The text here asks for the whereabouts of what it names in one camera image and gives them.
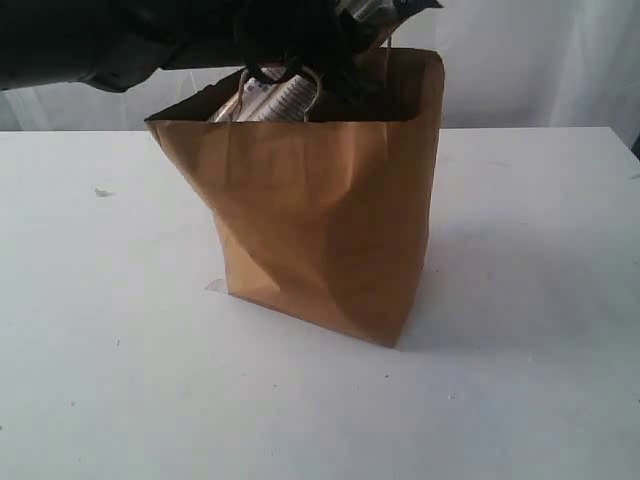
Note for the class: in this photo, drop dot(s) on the clear tape piece on table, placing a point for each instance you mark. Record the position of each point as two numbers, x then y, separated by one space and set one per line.
218 285

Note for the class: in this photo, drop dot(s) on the small white paper scrap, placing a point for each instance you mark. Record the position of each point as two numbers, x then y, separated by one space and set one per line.
103 193

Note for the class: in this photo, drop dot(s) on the blue white spaghetti packet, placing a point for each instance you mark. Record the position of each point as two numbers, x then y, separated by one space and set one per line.
282 94

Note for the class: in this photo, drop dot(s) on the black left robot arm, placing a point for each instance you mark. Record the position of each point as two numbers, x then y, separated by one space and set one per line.
115 45

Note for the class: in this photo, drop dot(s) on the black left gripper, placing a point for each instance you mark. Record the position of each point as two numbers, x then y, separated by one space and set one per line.
279 40

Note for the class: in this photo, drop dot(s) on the white backdrop curtain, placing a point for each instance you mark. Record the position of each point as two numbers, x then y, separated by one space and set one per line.
508 64

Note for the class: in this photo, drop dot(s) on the large brown paper shopping bag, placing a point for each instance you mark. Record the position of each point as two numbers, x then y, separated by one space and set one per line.
325 220

